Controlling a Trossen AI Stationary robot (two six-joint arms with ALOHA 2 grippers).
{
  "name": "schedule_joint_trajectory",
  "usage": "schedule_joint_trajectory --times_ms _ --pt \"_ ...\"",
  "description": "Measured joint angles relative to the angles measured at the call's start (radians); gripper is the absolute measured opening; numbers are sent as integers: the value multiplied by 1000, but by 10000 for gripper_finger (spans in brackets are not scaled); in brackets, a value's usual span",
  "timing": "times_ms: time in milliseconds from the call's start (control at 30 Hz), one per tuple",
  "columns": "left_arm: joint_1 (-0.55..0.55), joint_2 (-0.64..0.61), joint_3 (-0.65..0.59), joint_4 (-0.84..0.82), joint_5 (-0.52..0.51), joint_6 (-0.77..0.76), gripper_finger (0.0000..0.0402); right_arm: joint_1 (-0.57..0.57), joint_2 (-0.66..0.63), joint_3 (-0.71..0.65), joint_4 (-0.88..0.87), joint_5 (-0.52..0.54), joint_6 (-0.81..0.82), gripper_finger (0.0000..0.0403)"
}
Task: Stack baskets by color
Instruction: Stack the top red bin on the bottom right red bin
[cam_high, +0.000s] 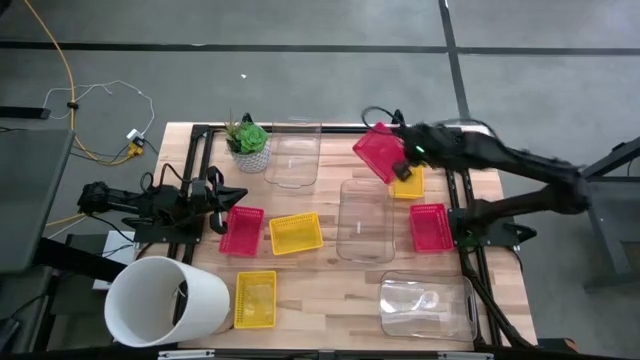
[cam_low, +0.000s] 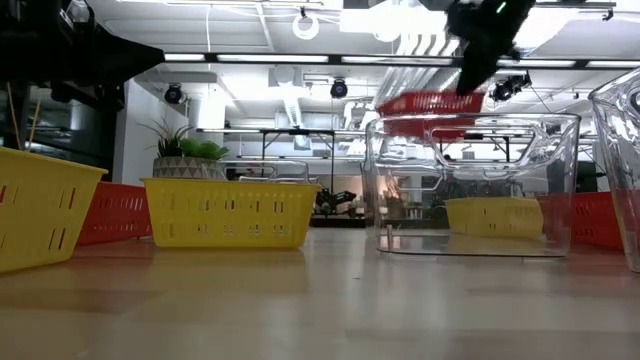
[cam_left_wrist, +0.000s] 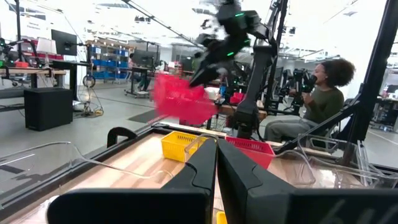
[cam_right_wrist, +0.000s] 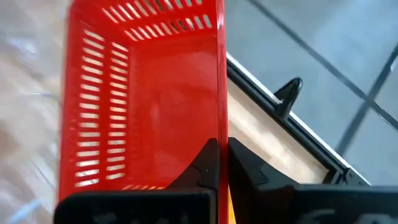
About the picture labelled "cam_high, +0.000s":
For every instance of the white cylindrical bucket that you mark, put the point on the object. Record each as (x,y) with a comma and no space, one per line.
(200,295)

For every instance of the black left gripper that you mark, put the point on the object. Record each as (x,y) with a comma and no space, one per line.
(207,192)

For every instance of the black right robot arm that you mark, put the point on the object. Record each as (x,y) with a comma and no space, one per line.
(530,162)

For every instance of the white flat box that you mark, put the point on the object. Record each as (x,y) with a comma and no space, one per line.
(122,242)

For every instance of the yellow plastic mesh basket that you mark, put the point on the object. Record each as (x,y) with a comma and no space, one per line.
(296,233)
(255,300)
(412,187)

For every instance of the green succulent in white pot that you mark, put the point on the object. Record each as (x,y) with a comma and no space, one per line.
(252,140)

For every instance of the grey flat panel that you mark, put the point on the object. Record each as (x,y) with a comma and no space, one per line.
(30,200)

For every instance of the grey metal stand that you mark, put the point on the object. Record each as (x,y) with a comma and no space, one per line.
(605,235)

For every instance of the black diagonal beam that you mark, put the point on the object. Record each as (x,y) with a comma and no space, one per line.
(75,257)

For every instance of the red plastic mesh basket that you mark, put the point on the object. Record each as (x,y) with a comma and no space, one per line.
(377,150)
(242,231)
(431,227)

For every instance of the clear plastic bin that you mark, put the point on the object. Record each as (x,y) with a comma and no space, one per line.
(427,307)
(292,160)
(365,222)

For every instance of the silver bracket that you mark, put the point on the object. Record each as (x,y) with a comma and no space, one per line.
(186,354)
(465,356)

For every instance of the white power adapter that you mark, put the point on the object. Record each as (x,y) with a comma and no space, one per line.
(135,134)

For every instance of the black frame clamp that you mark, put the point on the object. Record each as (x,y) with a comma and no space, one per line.
(398,118)
(247,119)

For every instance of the black flat bar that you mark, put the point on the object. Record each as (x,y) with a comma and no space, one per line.
(22,112)

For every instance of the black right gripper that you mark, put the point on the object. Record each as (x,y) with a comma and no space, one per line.
(414,145)

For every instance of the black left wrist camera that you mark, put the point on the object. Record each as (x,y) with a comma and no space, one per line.
(198,189)

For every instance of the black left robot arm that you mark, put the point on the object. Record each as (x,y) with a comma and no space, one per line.
(150,200)

